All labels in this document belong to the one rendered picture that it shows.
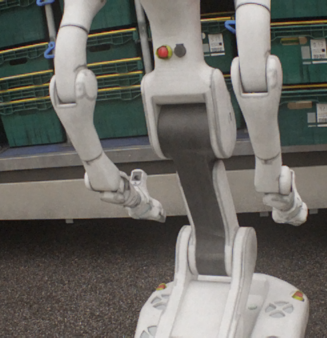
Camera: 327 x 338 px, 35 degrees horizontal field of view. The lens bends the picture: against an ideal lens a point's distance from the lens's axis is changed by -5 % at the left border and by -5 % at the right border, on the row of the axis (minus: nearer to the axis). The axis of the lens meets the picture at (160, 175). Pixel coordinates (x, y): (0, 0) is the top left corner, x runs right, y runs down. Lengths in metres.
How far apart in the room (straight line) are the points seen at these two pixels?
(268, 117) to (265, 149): 0.08
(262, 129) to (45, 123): 1.77
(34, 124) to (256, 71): 1.84
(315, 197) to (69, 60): 1.48
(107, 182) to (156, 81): 0.29
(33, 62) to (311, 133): 1.39
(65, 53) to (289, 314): 1.00
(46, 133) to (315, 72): 1.40
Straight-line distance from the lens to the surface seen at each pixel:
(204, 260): 1.60
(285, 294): 1.76
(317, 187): 2.44
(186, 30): 1.32
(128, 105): 2.59
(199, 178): 1.44
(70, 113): 1.31
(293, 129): 2.24
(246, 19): 1.14
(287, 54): 2.16
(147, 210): 1.65
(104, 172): 1.40
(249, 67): 1.13
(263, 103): 1.13
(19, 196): 2.81
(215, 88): 1.31
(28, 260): 3.11
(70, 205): 2.70
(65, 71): 1.31
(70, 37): 1.32
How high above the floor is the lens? 1.35
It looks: 20 degrees down
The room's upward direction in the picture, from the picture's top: 9 degrees counter-clockwise
